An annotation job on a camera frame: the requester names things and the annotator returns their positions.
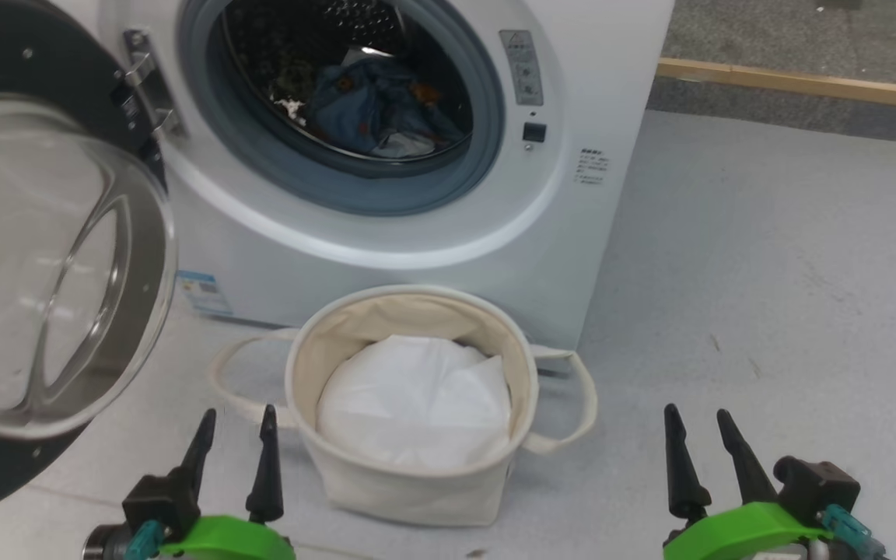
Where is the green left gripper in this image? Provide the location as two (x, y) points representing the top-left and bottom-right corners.
(157, 404), (297, 560)

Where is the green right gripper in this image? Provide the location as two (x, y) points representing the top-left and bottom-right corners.
(662, 403), (834, 560)

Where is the white printed garment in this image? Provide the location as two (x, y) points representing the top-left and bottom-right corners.
(370, 131), (438, 160)

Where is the blue cartoon print garment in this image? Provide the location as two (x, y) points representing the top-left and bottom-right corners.
(306, 56), (468, 156)

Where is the white front-load washing machine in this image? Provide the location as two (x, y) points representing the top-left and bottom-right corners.
(51, 0), (676, 351)

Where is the metal washer door hinge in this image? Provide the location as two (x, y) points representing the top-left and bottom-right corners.
(121, 30), (186, 142)

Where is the grey warning label sticker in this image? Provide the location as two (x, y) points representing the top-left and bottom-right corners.
(499, 30), (544, 107)

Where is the blue energy label sticker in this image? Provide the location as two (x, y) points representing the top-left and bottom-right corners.
(176, 270), (233, 317)

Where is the cream canvas laundry basket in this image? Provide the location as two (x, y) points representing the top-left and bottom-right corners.
(207, 285), (598, 528)

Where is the white basket filler bag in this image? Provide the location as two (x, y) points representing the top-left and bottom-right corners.
(316, 334), (513, 471)

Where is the teal left camera cable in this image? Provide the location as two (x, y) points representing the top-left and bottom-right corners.
(125, 520), (166, 560)

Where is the teal camera cable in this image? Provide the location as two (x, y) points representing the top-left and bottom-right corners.
(125, 520), (166, 560)
(821, 504), (888, 558)

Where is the teal right camera cable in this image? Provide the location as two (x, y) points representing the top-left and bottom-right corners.
(821, 504), (888, 558)

